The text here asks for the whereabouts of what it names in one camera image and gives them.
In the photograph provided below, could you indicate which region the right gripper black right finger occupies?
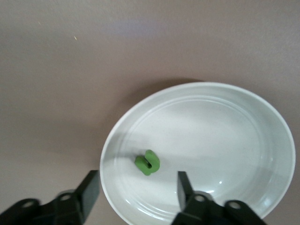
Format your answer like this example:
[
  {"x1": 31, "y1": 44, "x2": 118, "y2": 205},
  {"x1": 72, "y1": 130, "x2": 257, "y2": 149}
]
[{"x1": 172, "y1": 171, "x2": 270, "y2": 225}]

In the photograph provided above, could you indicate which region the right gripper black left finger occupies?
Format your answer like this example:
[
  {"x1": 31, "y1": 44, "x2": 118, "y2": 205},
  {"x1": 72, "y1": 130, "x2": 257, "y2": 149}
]
[{"x1": 0, "y1": 170, "x2": 100, "y2": 225}]

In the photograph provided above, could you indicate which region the green foam letter u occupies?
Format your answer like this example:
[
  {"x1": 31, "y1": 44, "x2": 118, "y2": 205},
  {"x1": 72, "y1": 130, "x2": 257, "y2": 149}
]
[{"x1": 135, "y1": 149, "x2": 161, "y2": 176}]

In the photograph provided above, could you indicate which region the beige brown plate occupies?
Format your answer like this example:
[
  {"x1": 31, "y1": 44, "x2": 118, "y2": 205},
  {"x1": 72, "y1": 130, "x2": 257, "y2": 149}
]
[{"x1": 99, "y1": 82, "x2": 296, "y2": 225}]

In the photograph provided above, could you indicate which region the brown table cover sheet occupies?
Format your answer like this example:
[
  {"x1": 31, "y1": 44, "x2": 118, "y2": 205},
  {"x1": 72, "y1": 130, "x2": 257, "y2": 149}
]
[{"x1": 0, "y1": 0, "x2": 300, "y2": 225}]

